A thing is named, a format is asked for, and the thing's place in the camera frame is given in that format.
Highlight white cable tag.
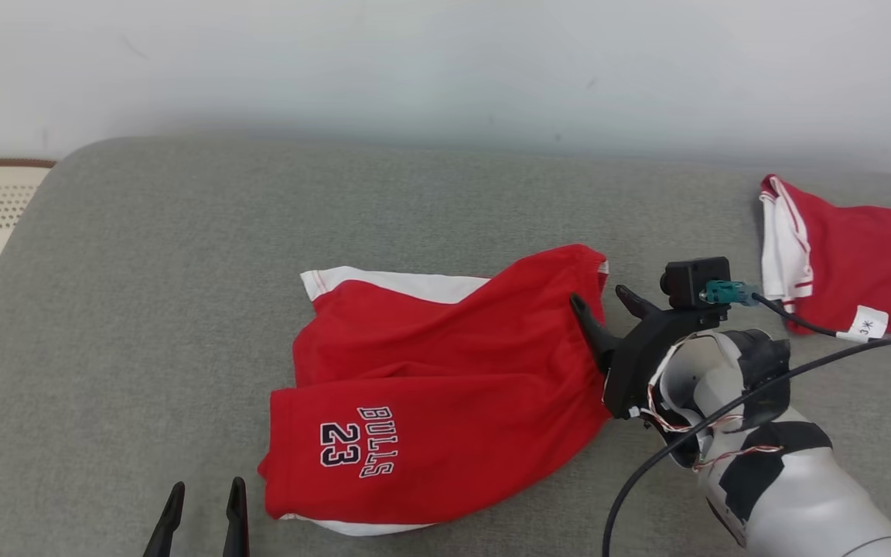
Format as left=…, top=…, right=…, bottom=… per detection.
left=836, top=305, right=890, bottom=343

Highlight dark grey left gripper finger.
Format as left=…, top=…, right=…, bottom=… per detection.
left=142, top=481, right=186, bottom=557
left=223, top=477, right=250, bottom=557

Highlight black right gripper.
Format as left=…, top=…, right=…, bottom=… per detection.
left=568, top=284, right=731, bottom=421

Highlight thin twisted wire bundle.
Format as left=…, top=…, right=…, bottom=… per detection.
left=641, top=383, right=785, bottom=474

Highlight teal right camera connector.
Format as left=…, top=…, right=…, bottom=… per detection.
left=699, top=280, right=760, bottom=307

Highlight red Bulls jersey shirt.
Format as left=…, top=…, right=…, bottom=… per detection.
left=759, top=174, right=891, bottom=341

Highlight red Bulls shorts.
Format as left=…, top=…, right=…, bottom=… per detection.
left=258, top=244, right=613, bottom=537

